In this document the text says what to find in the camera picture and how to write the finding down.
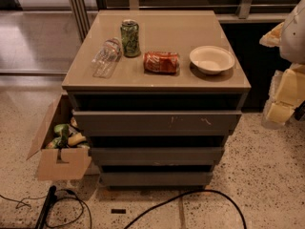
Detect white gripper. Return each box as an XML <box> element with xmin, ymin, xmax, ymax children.
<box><xmin>259</xmin><ymin>0</ymin><xmax>305</xmax><ymax>127</ymax></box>

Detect grey top drawer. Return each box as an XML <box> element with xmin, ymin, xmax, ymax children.
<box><xmin>73</xmin><ymin>111</ymin><xmax>241</xmax><ymax>136</ymax></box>

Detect grey drawer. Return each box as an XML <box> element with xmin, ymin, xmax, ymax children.
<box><xmin>73</xmin><ymin>111</ymin><xmax>241</xmax><ymax>136</ymax></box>
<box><xmin>100</xmin><ymin>172</ymin><xmax>213</xmax><ymax>186</ymax></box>
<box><xmin>90</xmin><ymin>147</ymin><xmax>224</xmax><ymax>166</ymax></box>

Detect grey drawer cabinet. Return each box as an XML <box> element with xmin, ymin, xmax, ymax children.
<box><xmin>62</xmin><ymin>10</ymin><xmax>251</xmax><ymax>175</ymax></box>

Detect grey middle drawer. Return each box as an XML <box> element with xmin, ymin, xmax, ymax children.
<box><xmin>90</xmin><ymin>147</ymin><xmax>224</xmax><ymax>166</ymax></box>

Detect grey bottom drawer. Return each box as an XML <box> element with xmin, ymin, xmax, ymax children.
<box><xmin>100</xmin><ymin>172</ymin><xmax>213</xmax><ymax>186</ymax></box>

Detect white bowl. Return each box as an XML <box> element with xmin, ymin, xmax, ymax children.
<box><xmin>190</xmin><ymin>46</ymin><xmax>235</xmax><ymax>75</ymax></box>

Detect orange soda can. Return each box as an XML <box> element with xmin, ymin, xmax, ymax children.
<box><xmin>143</xmin><ymin>52</ymin><xmax>179</xmax><ymax>73</ymax></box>

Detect green drink can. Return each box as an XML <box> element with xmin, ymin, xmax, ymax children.
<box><xmin>120</xmin><ymin>19</ymin><xmax>141</xmax><ymax>57</ymax></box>

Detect clear plastic bottle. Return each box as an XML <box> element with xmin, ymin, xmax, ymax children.
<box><xmin>91</xmin><ymin>37</ymin><xmax>122</xmax><ymax>78</ymax></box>

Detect snack bags in box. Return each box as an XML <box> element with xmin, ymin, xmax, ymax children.
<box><xmin>45</xmin><ymin>117</ymin><xmax>90</xmax><ymax>149</ymax></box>

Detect cardboard box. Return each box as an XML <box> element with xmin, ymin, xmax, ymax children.
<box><xmin>27</xmin><ymin>94</ymin><xmax>92</xmax><ymax>181</ymax></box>

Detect black bar on floor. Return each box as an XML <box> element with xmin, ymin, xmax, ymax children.
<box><xmin>34</xmin><ymin>185</ymin><xmax>57</xmax><ymax>229</ymax></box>

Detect thick black floor cable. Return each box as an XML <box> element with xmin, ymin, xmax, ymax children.
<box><xmin>123</xmin><ymin>189</ymin><xmax>248</xmax><ymax>229</ymax></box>

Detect thin black cable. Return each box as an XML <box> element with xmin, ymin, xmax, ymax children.
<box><xmin>0</xmin><ymin>188</ymin><xmax>93</xmax><ymax>229</ymax></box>

